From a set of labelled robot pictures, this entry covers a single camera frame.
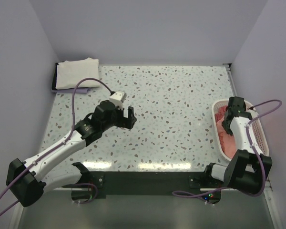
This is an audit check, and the folded lavender t-shirt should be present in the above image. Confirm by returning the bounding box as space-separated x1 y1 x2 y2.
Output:
51 88 90 94

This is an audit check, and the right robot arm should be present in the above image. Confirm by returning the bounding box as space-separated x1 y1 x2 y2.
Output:
189 96 272 196

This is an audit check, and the dark pink t-shirt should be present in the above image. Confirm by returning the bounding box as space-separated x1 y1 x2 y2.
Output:
214 105 236 159

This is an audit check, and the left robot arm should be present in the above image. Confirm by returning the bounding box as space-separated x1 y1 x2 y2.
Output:
6 100 137 207

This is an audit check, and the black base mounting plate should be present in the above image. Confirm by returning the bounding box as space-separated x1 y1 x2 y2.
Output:
68 171 223 200

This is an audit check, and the white plastic laundry basket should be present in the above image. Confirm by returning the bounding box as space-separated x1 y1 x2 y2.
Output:
212 99 269 161

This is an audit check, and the folded cream t-shirt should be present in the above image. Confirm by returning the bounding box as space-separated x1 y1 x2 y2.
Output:
55 58 100 90

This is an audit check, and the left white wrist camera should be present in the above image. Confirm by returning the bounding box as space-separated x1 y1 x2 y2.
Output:
109 91 127 109

